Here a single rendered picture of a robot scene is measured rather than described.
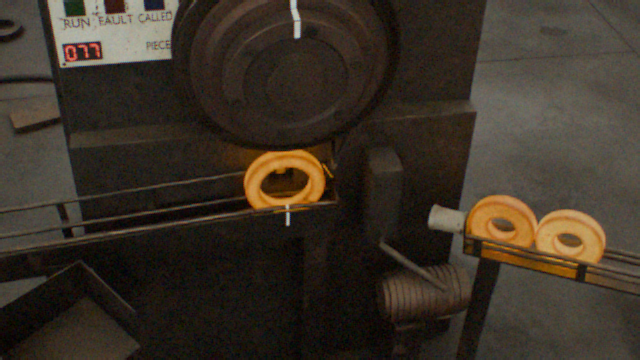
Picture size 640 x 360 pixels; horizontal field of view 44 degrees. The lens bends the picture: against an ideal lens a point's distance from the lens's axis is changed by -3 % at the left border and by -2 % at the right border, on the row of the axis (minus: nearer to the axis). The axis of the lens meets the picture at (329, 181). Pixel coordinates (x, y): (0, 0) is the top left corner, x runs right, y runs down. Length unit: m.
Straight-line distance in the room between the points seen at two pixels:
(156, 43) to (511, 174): 1.83
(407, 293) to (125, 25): 0.91
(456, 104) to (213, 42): 0.69
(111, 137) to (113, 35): 0.26
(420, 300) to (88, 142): 0.87
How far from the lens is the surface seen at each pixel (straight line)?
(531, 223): 1.90
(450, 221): 1.95
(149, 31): 1.75
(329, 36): 1.55
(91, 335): 1.83
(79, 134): 1.91
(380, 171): 1.89
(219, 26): 1.57
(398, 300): 1.99
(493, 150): 3.33
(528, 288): 2.80
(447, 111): 1.98
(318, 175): 1.89
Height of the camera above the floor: 2.00
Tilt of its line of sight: 41 degrees down
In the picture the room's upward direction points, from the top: 3 degrees clockwise
